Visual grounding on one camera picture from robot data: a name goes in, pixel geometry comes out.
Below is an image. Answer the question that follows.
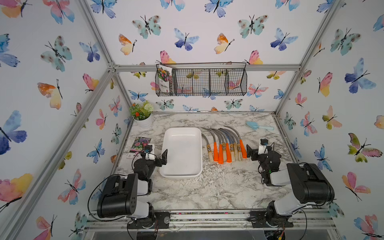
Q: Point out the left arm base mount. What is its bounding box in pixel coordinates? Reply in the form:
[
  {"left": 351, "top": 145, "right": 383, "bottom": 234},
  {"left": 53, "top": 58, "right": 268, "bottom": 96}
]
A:
[{"left": 128, "top": 211, "right": 171, "bottom": 230}]

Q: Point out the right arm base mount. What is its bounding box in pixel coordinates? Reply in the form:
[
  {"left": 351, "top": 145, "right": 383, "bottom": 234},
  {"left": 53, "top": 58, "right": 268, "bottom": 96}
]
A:
[{"left": 247, "top": 209, "right": 294, "bottom": 228}]

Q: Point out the teal plastic garden trowel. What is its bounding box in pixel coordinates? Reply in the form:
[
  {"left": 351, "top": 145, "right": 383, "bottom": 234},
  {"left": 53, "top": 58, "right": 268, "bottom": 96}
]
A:
[{"left": 246, "top": 121, "right": 275, "bottom": 131}]

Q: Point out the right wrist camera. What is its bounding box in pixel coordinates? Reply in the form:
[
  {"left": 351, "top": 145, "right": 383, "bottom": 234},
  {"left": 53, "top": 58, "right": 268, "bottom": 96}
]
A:
[{"left": 258, "top": 145, "right": 268, "bottom": 155}]

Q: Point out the potted artificial flower plant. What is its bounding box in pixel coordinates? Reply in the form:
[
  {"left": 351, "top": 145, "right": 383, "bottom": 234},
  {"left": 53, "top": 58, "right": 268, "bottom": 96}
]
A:
[{"left": 130, "top": 101, "right": 154, "bottom": 130}]

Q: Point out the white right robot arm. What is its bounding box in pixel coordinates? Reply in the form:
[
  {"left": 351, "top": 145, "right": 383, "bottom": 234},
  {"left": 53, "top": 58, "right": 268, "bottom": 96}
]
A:
[{"left": 246, "top": 139, "right": 335, "bottom": 227}]

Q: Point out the seed packet in basket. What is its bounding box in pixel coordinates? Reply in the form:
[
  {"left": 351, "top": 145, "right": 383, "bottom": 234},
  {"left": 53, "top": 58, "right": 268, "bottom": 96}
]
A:
[{"left": 157, "top": 65, "right": 173, "bottom": 93}]

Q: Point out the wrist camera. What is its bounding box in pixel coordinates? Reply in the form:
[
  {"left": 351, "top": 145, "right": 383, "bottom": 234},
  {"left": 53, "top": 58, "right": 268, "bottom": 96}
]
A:
[
  {"left": 258, "top": 145, "right": 268, "bottom": 155},
  {"left": 145, "top": 153, "right": 156, "bottom": 161}
]

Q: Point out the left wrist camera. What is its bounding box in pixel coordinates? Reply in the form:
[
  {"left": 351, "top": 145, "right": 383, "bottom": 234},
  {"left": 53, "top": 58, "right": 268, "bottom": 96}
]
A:
[{"left": 145, "top": 153, "right": 156, "bottom": 161}]

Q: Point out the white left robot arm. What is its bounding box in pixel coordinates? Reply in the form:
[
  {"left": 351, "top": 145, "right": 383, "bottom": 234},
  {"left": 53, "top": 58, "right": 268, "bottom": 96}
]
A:
[{"left": 91, "top": 145, "right": 168, "bottom": 223}]

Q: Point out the flower seed packet on table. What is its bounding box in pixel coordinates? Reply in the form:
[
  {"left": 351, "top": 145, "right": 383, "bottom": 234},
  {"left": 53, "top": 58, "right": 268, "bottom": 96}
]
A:
[{"left": 126, "top": 137, "right": 152, "bottom": 159}]

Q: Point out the black wire wall basket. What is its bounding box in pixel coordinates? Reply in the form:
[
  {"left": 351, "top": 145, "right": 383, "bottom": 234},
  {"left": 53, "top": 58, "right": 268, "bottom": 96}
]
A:
[{"left": 155, "top": 62, "right": 248, "bottom": 98}]

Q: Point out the white plastic storage tray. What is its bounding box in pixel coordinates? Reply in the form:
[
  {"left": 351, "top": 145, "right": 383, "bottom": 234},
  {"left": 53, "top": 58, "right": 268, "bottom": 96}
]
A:
[{"left": 160, "top": 127, "right": 203, "bottom": 179}]

